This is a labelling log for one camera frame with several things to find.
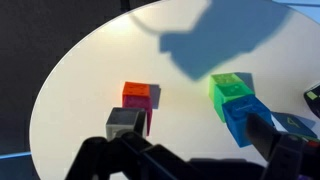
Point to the grey plastic block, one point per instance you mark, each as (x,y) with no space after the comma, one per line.
(120,121)

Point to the lime yellow-green plastic block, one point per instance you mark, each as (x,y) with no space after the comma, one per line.
(223,79)

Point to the magenta plastic block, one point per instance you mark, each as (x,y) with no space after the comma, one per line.
(136,101)

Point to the orange plastic block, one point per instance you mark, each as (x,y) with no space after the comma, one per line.
(135,88)

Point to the green plastic block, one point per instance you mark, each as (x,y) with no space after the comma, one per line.
(230,91)

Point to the black and white soft cube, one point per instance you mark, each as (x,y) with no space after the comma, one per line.
(313,100)

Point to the blue plastic block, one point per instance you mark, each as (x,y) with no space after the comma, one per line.
(236,120)

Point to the blue soft cube with numeral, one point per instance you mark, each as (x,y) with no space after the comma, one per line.
(293,123)

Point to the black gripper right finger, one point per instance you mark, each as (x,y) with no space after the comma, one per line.
(283,153)

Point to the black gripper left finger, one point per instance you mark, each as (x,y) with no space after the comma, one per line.
(116,153)

